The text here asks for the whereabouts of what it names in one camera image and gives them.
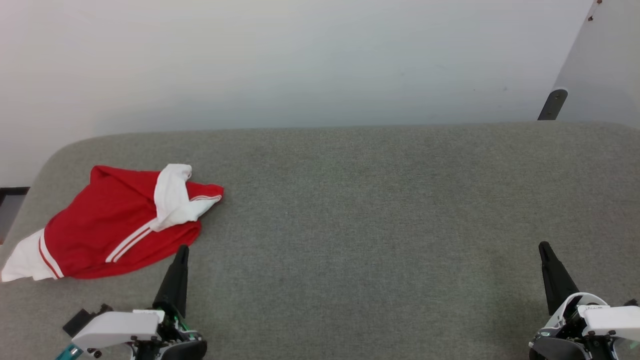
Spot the teal plug black cable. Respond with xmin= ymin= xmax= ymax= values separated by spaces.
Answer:
xmin=55 ymin=344 xmax=84 ymax=360

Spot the dark metal bracket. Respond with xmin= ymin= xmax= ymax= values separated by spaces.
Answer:
xmin=537 ymin=88 xmax=569 ymax=121

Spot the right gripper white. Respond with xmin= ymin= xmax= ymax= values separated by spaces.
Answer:
xmin=529 ymin=241 xmax=640 ymax=360

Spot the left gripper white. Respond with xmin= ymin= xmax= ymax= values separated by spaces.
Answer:
xmin=71 ymin=244 xmax=208 ymax=360

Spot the red and white shirt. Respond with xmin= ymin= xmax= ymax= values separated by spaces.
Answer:
xmin=1 ymin=163 xmax=225 ymax=283

